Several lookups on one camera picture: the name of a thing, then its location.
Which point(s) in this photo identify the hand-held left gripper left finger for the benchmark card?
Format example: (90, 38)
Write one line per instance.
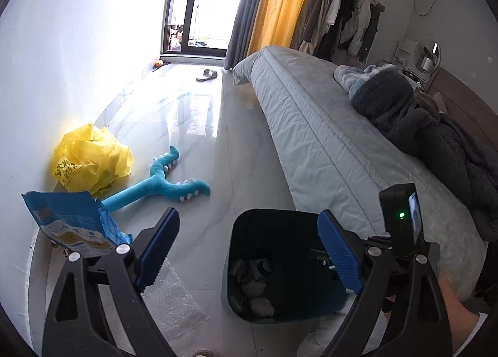
(155, 252)

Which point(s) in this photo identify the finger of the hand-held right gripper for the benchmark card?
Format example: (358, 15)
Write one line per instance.
(319, 257)

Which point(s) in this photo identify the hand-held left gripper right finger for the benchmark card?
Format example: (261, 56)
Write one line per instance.
(340, 252)

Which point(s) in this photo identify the dark trash bin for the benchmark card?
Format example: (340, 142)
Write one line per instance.
(280, 232)

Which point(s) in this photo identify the clear bubble wrap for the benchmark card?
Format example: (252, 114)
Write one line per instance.
(175, 302)

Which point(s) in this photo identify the person's right forearm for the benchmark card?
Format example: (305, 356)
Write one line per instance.
(459, 314)

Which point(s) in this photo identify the blue plush toy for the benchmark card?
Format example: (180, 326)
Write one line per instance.
(155, 185)

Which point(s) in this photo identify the dark grey fluffy blanket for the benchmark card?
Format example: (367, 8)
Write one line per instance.
(447, 146)

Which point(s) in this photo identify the blue packaging bag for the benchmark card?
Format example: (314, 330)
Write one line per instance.
(70, 224)

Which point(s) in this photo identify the yellow plastic bag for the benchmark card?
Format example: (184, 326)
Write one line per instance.
(89, 162)

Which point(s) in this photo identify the brown fleece cloth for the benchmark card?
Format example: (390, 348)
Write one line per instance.
(426, 102)

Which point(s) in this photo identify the grey bed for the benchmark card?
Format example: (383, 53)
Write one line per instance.
(311, 127)

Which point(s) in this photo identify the brown upholstered headboard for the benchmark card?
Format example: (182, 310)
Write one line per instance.
(467, 104)

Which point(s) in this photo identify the white dresser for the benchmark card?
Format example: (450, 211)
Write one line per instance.
(412, 76)

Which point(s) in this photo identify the blue white plush cloth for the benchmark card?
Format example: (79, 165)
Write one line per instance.
(362, 76)

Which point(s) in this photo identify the white cylinder lamp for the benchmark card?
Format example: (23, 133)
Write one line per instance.
(427, 64)

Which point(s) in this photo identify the white shelf organiser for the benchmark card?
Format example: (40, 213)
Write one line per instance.
(404, 54)

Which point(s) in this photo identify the round mirror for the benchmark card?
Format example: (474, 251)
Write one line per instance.
(422, 47)

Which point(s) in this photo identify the grey slipper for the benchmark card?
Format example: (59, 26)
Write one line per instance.
(207, 75)

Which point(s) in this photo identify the small orange toy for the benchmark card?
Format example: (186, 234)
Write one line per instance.
(158, 64)

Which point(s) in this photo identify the dark grey garment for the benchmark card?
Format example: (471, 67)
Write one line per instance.
(371, 30)

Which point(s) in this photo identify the cream jacket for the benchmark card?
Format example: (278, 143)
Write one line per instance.
(360, 14)

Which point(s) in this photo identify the beige coat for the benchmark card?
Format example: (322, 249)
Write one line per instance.
(317, 14)

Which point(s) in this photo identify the white shirt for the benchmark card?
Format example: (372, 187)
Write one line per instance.
(334, 6)

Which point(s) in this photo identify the yellow curtain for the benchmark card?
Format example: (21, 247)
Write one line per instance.
(280, 2)

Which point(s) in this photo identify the dark framed balcony window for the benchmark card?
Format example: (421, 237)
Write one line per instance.
(202, 2)

